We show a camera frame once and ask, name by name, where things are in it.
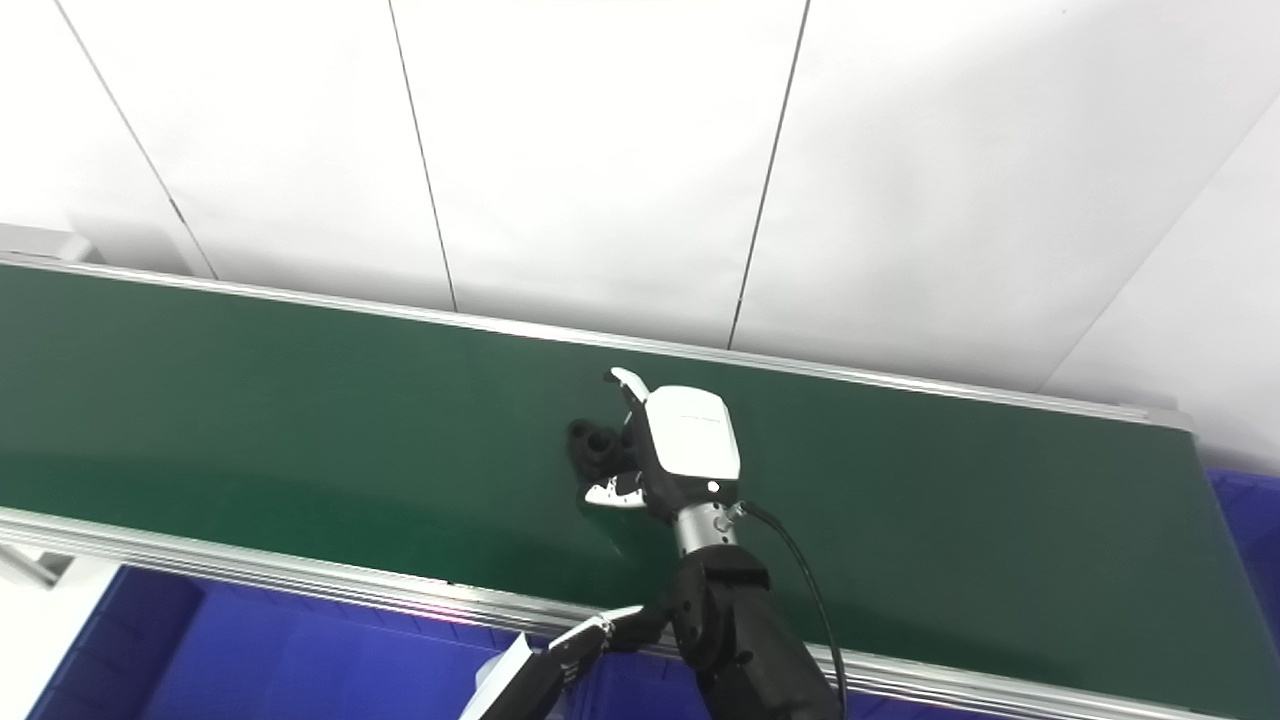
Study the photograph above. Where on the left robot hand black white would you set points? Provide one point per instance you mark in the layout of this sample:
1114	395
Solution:
520	685

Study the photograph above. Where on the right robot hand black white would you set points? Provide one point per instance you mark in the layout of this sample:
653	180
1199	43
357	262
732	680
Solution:
690	435

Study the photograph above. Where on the black flanged part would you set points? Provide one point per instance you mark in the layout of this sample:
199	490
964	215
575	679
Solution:
590	445

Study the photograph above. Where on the right robot arm silver black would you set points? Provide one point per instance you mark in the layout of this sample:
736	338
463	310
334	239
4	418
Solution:
735	620

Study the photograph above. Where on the blue plastic bin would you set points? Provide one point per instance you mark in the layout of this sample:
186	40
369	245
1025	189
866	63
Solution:
640	690
280	660
1255	540

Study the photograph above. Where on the grey conveyor end cover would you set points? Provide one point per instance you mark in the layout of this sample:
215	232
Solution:
40	243

